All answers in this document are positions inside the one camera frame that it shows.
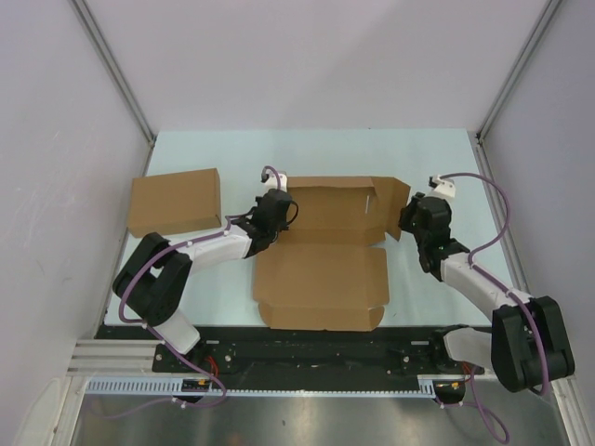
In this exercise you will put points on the right aluminium corner post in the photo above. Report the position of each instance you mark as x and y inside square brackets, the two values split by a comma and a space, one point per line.
[535, 37]

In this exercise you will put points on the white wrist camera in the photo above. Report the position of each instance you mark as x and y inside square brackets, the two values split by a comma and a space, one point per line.
[273, 179]
[442, 188]

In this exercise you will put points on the aluminium corner post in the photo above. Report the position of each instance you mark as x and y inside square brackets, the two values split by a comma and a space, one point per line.
[535, 37]
[96, 37]

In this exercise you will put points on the folded brown cardboard box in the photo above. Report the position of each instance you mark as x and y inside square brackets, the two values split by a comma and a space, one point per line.
[175, 203]

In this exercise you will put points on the left aluminium corner post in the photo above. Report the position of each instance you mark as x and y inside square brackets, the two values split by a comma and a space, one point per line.
[96, 37]

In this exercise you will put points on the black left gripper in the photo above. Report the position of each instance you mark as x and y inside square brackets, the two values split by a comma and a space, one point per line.
[284, 226]

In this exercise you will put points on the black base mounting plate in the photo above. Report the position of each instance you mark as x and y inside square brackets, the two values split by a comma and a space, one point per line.
[234, 350]

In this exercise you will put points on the brown cardboard box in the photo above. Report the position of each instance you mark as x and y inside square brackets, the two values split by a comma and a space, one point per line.
[328, 271]
[175, 203]

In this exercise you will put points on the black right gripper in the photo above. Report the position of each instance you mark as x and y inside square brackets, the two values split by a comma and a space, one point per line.
[407, 211]

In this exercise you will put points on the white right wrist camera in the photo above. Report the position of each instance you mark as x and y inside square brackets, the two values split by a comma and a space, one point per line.
[442, 188]

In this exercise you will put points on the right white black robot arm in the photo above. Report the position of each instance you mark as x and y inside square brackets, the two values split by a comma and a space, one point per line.
[527, 345]

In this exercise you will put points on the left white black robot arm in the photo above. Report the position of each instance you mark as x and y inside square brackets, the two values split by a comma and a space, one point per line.
[151, 283]

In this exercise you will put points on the grey slotted cable duct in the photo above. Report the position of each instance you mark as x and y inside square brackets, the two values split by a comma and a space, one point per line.
[412, 386]

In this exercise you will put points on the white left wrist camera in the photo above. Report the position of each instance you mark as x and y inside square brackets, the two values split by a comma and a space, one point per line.
[273, 179]

